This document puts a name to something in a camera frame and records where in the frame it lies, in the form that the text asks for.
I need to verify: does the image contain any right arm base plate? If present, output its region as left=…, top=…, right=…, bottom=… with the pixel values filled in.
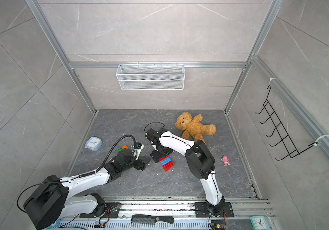
left=194, top=202, right=234, bottom=218

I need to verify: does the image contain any brown teddy bear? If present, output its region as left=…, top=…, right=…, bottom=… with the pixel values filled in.
left=175, top=112, right=216, bottom=142

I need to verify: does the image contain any blue lego brick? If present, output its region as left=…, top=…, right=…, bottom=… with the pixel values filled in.
left=160, top=157, right=171, bottom=166

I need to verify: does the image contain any light blue alarm clock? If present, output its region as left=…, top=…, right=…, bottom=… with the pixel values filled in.
left=85, top=137, right=102, bottom=151

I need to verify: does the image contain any teal square clock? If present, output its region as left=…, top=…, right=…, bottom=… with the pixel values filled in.
left=250, top=216, right=269, bottom=230

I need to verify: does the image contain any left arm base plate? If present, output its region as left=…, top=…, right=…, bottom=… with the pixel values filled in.
left=79, top=202, right=121, bottom=218

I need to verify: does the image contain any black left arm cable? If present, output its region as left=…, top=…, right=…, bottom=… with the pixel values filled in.
left=96, top=134, right=137, bottom=172

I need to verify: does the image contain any white wire mesh basket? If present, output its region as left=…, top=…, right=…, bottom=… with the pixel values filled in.
left=116, top=64, right=185, bottom=91

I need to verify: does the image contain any red small lego brick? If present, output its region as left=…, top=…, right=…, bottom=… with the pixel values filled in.
left=162, top=162, right=174, bottom=172

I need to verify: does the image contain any pink small toy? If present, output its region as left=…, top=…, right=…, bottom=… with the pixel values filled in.
left=221, top=155, right=230, bottom=166

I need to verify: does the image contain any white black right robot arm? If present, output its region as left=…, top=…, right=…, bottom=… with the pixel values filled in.
left=145, top=128, right=225, bottom=210

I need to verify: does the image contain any black wall hook rack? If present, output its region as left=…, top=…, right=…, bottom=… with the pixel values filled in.
left=254, top=85, right=319, bottom=161

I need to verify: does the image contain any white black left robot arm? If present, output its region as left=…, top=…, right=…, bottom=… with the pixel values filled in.
left=23, top=142, right=150, bottom=230

